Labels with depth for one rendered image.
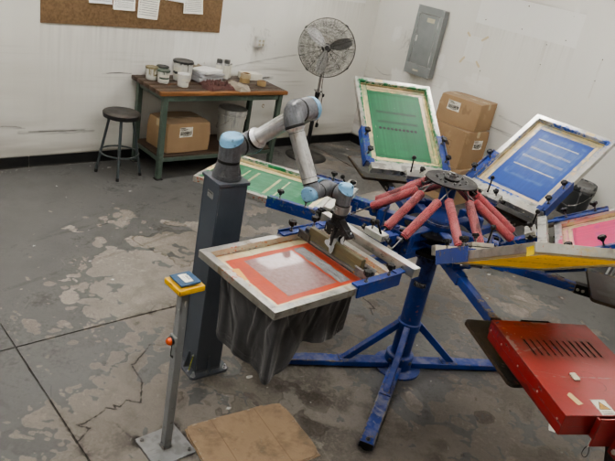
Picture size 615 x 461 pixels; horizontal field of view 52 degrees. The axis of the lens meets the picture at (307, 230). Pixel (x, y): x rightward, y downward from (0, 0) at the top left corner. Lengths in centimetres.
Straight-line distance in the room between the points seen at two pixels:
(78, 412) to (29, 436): 26
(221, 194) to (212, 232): 22
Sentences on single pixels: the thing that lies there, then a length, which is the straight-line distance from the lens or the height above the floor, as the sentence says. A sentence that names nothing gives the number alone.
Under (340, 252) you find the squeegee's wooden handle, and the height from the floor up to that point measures 103.
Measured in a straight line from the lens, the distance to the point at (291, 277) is 297.
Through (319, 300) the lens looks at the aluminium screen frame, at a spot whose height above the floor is 99.
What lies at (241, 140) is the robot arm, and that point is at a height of 142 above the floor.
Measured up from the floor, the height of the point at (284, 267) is 96.
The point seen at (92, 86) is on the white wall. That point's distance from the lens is 646.
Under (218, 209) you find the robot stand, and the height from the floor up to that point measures 106.
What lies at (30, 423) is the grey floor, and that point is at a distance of 355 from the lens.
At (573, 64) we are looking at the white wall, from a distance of 698.
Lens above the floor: 239
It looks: 24 degrees down
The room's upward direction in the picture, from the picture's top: 12 degrees clockwise
